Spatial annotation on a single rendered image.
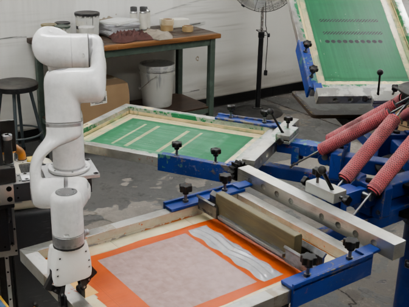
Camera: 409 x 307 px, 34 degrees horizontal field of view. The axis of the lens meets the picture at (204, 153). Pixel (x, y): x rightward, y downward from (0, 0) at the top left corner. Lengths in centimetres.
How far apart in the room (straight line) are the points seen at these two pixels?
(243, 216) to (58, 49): 74
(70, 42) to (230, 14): 503
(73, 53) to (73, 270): 53
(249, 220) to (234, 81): 490
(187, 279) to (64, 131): 53
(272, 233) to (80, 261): 57
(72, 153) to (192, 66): 452
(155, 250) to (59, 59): 64
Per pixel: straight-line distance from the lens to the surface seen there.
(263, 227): 194
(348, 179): 229
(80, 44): 167
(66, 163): 202
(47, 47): 168
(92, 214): 442
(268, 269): 188
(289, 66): 729
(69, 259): 163
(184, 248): 197
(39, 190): 164
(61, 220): 158
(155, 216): 208
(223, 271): 186
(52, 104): 161
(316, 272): 180
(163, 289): 178
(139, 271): 186
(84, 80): 160
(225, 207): 206
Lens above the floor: 190
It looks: 20 degrees down
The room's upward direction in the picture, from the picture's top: 1 degrees clockwise
